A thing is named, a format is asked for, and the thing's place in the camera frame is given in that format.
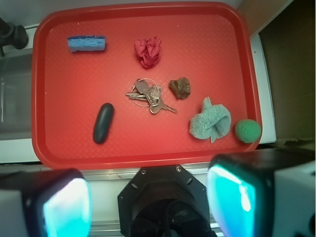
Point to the bunch of metal keys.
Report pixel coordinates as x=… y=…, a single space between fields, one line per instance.
x=146 y=93

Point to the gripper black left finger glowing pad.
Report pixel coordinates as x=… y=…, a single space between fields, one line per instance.
x=54 y=203

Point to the red plastic tray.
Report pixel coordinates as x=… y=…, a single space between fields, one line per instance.
x=206 y=42

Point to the crumpled red paper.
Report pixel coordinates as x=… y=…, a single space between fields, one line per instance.
x=148 y=51

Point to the black oval stone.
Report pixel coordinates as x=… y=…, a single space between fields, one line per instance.
x=103 y=123

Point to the green foam ball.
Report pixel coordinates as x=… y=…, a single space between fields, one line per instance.
x=248 y=130

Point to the brown rock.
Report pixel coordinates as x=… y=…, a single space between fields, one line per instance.
x=180 y=87

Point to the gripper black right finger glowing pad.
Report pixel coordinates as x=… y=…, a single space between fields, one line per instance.
x=264 y=193

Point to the light blue crumpled cloth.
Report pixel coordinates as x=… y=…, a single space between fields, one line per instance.
x=213 y=122

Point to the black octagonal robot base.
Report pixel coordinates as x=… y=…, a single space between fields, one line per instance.
x=164 y=201

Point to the black camera mount knob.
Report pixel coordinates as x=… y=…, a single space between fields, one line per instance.
x=14 y=35

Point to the blue sponge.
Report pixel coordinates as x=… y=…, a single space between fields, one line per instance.
x=86 y=43

